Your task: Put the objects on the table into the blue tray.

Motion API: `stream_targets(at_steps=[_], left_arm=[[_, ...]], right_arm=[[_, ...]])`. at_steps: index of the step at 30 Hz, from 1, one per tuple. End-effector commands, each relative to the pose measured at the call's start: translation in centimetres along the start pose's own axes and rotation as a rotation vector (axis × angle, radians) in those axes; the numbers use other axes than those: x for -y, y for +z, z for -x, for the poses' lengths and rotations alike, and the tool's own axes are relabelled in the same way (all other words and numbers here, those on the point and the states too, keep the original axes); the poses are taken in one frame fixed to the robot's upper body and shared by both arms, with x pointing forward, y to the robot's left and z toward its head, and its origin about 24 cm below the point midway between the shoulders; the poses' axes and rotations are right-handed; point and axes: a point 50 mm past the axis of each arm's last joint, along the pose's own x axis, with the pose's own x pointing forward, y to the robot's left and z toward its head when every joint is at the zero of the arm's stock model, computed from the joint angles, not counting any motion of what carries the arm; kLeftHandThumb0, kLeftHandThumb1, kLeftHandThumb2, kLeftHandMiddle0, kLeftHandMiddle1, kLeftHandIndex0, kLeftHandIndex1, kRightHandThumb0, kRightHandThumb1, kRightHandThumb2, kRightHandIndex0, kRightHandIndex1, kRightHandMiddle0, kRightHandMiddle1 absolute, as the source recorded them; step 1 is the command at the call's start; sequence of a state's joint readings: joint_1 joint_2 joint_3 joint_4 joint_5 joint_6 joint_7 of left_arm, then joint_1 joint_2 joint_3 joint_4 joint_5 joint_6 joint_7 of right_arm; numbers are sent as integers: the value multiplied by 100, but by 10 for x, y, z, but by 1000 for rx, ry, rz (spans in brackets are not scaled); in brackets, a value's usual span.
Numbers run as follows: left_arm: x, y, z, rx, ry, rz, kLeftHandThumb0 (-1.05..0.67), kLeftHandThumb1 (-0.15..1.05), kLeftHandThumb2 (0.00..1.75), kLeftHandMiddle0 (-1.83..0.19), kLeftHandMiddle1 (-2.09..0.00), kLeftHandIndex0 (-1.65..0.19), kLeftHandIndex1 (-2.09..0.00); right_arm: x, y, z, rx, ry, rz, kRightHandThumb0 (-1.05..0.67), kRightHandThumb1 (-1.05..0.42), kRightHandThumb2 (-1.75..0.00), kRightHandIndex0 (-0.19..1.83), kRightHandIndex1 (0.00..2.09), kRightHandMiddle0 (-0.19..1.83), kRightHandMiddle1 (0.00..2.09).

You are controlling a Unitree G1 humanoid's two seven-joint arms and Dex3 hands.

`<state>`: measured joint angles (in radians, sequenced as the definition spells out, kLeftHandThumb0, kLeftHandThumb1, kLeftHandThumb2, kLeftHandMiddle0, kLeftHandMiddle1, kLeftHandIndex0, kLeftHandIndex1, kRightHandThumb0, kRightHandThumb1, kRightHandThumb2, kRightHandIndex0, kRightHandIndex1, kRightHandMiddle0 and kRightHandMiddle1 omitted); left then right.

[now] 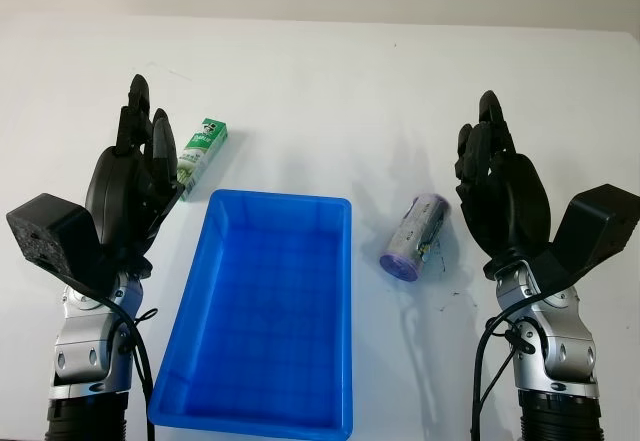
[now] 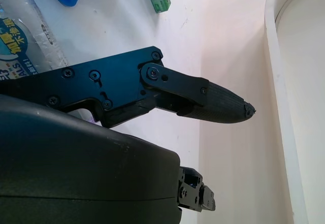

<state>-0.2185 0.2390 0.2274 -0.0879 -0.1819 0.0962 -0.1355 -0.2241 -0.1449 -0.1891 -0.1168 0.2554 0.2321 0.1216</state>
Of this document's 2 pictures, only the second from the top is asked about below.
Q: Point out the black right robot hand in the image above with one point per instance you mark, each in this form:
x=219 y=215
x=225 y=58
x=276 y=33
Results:
x=76 y=173

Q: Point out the white curved frame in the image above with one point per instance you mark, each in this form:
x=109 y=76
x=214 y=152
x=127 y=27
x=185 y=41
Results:
x=292 y=107

